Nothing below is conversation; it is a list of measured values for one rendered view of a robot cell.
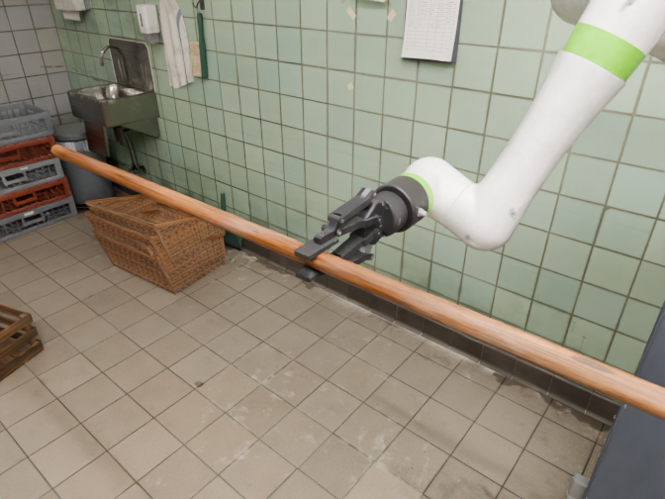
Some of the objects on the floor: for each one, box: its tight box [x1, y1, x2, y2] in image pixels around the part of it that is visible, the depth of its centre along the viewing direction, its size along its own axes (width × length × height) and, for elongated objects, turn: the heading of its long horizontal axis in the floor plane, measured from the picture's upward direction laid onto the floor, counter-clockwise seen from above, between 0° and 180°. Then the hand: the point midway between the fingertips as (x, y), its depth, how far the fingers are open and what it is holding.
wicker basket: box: [92, 230, 227, 294], centre depth 289 cm, size 49×56×28 cm
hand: (317, 256), depth 74 cm, fingers closed on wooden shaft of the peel, 3 cm apart
